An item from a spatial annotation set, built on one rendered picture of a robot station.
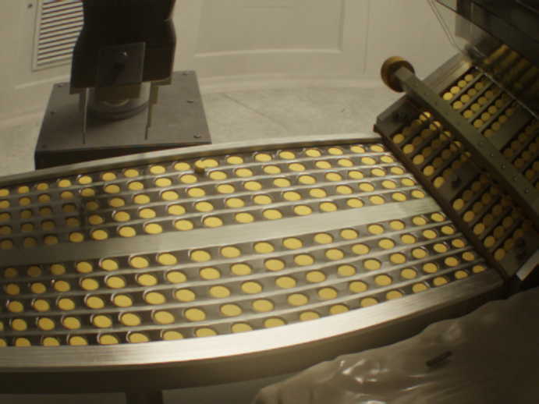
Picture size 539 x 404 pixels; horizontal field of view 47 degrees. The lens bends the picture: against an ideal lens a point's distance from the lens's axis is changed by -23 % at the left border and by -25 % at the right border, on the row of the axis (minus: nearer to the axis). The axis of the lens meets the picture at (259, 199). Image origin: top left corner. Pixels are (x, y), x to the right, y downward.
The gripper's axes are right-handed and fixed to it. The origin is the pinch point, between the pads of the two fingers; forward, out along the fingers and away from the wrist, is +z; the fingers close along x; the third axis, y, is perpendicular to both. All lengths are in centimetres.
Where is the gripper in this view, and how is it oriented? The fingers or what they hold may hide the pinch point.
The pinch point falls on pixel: (114, 139)
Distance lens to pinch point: 53.6
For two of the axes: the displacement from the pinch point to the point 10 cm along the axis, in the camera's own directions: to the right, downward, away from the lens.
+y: 1.7, 5.2, -8.4
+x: 9.8, -0.1, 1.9
